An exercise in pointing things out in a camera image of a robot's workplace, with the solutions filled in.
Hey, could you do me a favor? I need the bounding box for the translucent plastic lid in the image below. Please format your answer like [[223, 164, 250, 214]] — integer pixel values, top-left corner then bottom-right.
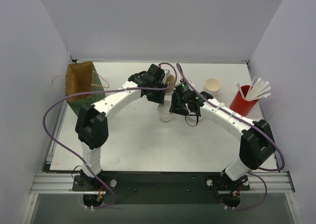
[[158, 100, 173, 117], [194, 111, 203, 122]]

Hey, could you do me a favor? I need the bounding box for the white paper cup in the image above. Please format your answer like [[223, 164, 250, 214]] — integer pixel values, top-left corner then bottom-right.
[[159, 114, 172, 123], [204, 78, 221, 94]]

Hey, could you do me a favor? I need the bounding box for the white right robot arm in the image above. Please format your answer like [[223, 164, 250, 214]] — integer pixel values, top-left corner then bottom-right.
[[170, 82, 275, 181]]

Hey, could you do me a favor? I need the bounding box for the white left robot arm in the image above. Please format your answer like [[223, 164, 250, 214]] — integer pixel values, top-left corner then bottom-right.
[[75, 64, 170, 190]]

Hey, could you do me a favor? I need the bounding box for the brown cardboard cup carrier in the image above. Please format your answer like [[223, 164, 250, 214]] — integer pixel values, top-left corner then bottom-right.
[[166, 75, 176, 93]]

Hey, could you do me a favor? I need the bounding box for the translucent plastic lid on table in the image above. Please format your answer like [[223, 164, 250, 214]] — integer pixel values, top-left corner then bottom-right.
[[194, 111, 203, 122]]

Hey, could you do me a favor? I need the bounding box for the red cup with straws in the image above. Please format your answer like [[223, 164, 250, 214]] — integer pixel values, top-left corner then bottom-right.
[[230, 76, 271, 116]]

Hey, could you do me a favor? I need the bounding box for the green paper bag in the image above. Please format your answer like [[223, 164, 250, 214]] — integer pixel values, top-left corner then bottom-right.
[[61, 61, 110, 115]]

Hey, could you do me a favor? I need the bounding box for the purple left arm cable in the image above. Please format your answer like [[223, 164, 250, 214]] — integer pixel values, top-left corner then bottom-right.
[[42, 62, 177, 209]]

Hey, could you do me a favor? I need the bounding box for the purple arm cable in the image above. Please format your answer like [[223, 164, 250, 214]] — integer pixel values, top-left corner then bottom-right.
[[42, 62, 177, 209], [176, 62, 286, 211]]

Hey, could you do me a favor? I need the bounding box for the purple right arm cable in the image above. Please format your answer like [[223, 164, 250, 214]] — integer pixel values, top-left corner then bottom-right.
[[176, 62, 286, 211]]

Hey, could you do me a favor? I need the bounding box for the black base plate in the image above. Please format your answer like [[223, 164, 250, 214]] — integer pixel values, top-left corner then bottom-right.
[[72, 171, 250, 206]]

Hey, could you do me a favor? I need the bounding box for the aluminium rail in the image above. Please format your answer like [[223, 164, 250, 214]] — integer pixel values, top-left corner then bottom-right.
[[30, 172, 295, 194]]

